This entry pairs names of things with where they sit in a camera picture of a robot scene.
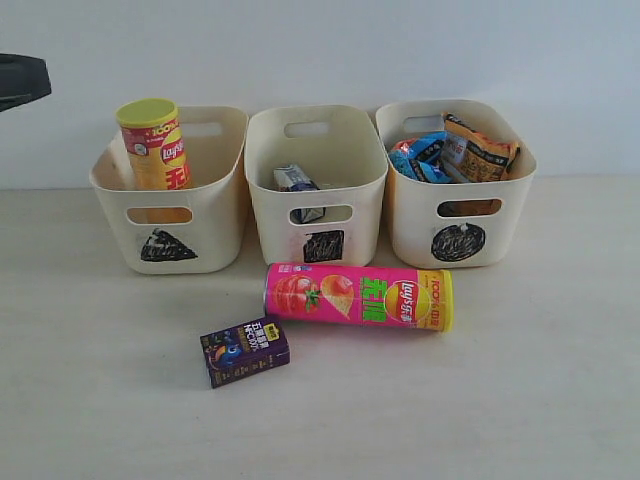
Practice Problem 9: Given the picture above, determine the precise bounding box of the yellow Lays chips can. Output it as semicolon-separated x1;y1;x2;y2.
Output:
116;98;193;191

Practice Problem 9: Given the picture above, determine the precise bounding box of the white blue milk carton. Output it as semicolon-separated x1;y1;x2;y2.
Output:
273;164;326;224

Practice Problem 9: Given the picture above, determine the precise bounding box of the blue instant noodle bag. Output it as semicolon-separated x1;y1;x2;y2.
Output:
389;131;453;184

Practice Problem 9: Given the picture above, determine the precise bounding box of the orange instant noodle bag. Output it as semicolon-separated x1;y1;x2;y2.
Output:
440;112;520;184

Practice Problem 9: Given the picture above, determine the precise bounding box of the cream bin with triangle mark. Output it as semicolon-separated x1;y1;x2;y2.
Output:
90;106;250;274

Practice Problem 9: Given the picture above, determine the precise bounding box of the cream bin with square mark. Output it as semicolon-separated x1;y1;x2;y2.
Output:
244;105;388;266

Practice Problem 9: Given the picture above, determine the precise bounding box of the purple juice carton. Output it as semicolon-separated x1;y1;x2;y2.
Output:
200;316;291;389

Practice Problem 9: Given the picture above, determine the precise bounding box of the pink Lays chips can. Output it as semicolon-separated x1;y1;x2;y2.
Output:
264;263;454;333

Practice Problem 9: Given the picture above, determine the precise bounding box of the cream bin with circle mark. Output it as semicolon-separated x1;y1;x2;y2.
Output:
375;99;537;269

